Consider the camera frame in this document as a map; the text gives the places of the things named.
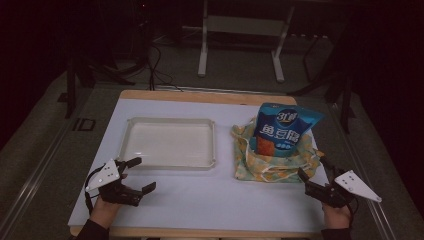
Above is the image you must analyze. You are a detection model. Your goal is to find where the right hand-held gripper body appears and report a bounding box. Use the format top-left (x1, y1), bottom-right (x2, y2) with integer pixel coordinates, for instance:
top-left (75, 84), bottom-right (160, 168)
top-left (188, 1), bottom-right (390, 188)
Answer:
top-left (305, 169), bottom-right (383, 209)

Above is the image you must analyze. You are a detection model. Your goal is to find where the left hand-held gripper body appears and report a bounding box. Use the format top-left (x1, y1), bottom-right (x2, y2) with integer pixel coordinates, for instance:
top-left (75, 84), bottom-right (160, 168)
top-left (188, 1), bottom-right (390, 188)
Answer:
top-left (85, 158), bottom-right (144, 208)

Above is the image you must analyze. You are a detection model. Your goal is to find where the yellow green checkered cloth bag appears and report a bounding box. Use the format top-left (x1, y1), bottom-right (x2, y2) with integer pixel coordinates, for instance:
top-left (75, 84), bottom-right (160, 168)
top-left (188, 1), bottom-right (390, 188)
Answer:
top-left (231, 117), bottom-right (325, 184)

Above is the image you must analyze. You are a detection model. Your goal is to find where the white plastic tray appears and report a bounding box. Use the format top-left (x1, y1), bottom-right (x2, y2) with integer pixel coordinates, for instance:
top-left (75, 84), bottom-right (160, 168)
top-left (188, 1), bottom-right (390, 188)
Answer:
top-left (117, 116), bottom-right (217, 171)

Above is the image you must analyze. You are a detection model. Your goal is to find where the blue snack bag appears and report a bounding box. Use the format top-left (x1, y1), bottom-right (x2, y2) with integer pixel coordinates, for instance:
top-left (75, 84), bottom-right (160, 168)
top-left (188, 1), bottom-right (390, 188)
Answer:
top-left (252, 102), bottom-right (326, 158)

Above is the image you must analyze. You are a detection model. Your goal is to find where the person's left hand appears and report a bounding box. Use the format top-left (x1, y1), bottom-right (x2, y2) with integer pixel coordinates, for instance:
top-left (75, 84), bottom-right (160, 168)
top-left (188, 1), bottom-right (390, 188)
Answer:
top-left (89, 173), bottom-right (129, 230)

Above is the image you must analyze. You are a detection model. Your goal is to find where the person's right hand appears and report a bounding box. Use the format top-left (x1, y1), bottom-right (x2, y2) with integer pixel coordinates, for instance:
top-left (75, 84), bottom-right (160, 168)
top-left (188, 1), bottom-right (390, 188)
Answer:
top-left (321, 201), bottom-right (352, 230)

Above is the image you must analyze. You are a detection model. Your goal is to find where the white table mat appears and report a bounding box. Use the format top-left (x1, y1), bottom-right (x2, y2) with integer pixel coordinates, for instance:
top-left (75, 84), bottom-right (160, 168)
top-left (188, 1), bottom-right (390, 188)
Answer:
top-left (67, 98), bottom-right (329, 233)

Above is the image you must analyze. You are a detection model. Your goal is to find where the black stand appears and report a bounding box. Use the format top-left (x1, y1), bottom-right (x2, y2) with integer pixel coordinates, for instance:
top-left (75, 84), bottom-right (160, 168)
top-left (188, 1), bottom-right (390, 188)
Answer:
top-left (56, 56), bottom-right (136, 120)
top-left (287, 33), bottom-right (356, 134)

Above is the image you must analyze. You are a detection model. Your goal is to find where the white metal stand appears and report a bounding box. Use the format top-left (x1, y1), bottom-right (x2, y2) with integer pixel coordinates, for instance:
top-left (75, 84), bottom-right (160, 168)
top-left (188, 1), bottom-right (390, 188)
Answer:
top-left (197, 0), bottom-right (296, 84)

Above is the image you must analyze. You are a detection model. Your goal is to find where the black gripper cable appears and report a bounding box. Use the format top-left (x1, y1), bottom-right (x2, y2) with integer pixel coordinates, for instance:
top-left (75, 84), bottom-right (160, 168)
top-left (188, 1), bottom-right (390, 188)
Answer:
top-left (83, 165), bottom-right (105, 216)

